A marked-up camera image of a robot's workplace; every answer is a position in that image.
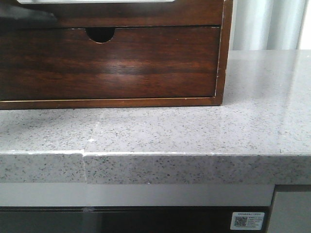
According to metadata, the black appliance under counter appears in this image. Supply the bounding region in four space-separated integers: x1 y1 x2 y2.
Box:
0 206 270 233

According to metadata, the white QR code sticker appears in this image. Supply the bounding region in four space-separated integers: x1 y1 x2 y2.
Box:
230 212 265 231

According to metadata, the pale curtain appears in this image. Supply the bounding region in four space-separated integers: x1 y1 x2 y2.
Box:
229 0 311 50

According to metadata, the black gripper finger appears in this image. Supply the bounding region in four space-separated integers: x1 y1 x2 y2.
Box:
0 4 57 22

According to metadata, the white drawer handle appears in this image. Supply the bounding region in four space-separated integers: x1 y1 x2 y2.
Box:
17 0 174 4

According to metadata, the dark wooden drawer cabinet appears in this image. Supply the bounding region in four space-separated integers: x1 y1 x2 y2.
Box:
0 0 233 110

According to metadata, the wooden drawer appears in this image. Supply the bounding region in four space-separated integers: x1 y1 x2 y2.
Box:
0 26 220 100
3 0 231 28

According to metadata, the grey cabinet panel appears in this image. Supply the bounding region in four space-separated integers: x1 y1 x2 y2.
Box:
267 185 311 233

